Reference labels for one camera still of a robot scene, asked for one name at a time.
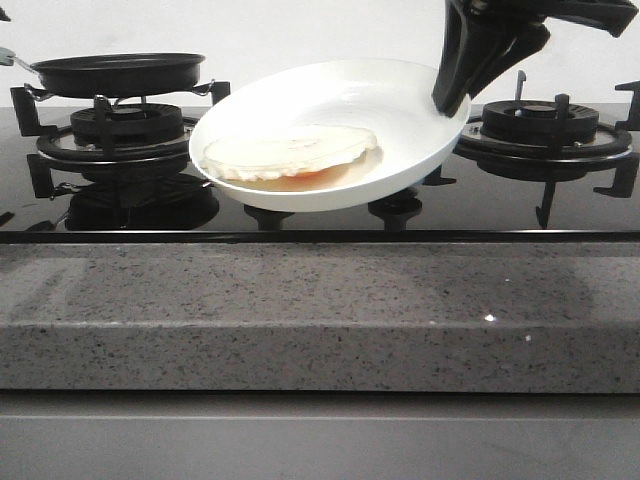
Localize fried egg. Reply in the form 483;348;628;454
200;125;378;182

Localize wire pan reducer ring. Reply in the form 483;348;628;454
23;78;217;107

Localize black frying pan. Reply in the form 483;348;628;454
1;48;205;98

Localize white plate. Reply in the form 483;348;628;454
189;59;471;213

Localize black gas burner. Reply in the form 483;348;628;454
70;103;184;147
480;100;599;146

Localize right black gas burner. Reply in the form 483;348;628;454
480;100;599;146

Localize black glass cooktop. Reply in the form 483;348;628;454
1;107;639;244

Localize grey cabinet drawer front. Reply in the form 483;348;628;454
1;392;639;479

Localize left black pan support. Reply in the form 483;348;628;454
1;85;211;199

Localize left black gas burner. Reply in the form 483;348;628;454
70;103;184;147

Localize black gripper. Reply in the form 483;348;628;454
432;0;638;117

